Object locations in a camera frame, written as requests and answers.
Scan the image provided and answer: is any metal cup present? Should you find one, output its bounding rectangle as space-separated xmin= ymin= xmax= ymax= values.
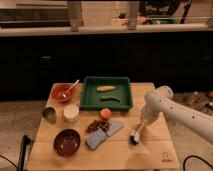
xmin=42 ymin=107 xmax=56 ymax=124

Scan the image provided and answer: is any white black dish brush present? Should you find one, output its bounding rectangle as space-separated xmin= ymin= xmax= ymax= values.
xmin=129 ymin=124 xmax=145 ymax=145

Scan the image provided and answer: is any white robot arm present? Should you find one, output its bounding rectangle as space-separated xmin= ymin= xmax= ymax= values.
xmin=141 ymin=86 xmax=213 ymax=144

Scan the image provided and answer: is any yellow corn cob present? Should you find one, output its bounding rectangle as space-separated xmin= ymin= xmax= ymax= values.
xmin=96 ymin=85 xmax=116 ymax=92

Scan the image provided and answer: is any orange fruit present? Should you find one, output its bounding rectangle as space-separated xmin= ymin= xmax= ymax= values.
xmin=100 ymin=108 xmax=112 ymax=120

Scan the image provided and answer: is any white spoon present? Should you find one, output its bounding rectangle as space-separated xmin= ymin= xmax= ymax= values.
xmin=62 ymin=79 xmax=80 ymax=98

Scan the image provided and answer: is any green cucumber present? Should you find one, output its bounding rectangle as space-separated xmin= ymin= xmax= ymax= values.
xmin=100 ymin=96 xmax=121 ymax=103

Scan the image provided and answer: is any orange bowl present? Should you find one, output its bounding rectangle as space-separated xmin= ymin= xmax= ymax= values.
xmin=50 ymin=83 xmax=76 ymax=103

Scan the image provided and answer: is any bunch of dark grapes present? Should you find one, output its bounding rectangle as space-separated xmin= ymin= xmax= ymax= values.
xmin=86 ymin=120 xmax=109 ymax=133

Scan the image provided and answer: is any black cable left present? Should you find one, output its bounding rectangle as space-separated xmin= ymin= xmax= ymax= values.
xmin=0 ymin=154 xmax=18 ymax=169

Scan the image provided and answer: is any white cup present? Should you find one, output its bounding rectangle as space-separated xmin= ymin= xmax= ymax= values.
xmin=63 ymin=104 xmax=79 ymax=122

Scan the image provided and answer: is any purple bowl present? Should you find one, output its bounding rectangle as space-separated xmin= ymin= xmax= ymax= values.
xmin=53 ymin=129 xmax=81 ymax=157

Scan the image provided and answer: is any black cable right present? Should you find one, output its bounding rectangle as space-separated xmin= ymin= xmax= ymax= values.
xmin=182 ymin=154 xmax=213 ymax=171

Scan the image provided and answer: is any black cable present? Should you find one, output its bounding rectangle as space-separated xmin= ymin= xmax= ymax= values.
xmin=182 ymin=154 xmax=213 ymax=171
xmin=0 ymin=154 xmax=18 ymax=169

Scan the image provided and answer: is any green plastic tray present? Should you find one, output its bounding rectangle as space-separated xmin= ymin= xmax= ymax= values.
xmin=80 ymin=76 xmax=133 ymax=111

